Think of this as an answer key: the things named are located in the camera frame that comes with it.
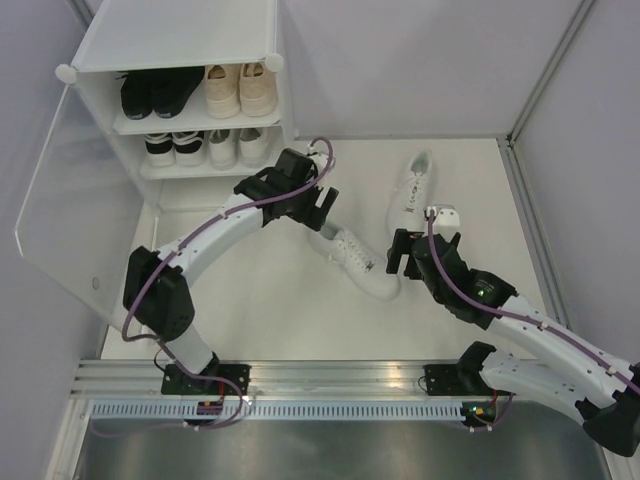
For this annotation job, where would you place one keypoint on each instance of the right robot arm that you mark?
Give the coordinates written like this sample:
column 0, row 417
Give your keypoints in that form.
column 585, row 383

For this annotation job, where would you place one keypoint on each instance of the black canvas sneaker front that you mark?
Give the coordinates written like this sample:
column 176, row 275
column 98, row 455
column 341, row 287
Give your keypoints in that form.
column 172, row 88

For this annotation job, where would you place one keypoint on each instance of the black white patterned sneaker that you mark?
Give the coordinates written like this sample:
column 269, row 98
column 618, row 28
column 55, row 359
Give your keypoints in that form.
column 189, row 148

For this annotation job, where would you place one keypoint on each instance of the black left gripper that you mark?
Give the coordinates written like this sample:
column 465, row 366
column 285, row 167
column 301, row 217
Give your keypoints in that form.
column 310, row 211

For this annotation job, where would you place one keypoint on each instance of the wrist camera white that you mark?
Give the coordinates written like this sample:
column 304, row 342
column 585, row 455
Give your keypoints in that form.
column 444, row 218
column 318, row 156

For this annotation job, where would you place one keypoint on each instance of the white slotted cable duct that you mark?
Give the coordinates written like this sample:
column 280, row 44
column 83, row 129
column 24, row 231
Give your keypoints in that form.
column 280, row 410

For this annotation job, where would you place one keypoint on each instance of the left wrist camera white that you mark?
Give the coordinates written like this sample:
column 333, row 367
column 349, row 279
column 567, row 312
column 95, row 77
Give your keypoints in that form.
column 318, row 156

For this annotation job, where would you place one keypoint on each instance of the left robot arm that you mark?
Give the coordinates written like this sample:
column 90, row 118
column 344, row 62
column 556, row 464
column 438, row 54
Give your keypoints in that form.
column 158, row 283

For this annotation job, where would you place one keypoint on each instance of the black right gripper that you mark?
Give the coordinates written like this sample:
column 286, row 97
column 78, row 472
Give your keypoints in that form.
column 407, row 253

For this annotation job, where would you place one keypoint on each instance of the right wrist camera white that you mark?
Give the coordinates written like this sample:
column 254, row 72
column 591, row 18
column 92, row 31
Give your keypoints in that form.
column 444, row 218

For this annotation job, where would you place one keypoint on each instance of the beige lace sneaker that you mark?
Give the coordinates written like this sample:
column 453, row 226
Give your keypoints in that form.
column 222, row 90
column 257, row 90

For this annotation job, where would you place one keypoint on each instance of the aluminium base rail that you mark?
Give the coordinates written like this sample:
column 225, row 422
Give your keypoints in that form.
column 373, row 380

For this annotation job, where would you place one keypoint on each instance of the white plastic shoe cabinet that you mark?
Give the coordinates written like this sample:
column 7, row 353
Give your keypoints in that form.
column 151, row 36

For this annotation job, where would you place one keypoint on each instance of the aluminium corner frame post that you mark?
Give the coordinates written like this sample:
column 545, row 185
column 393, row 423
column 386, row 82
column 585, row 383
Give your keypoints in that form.
column 570, row 34

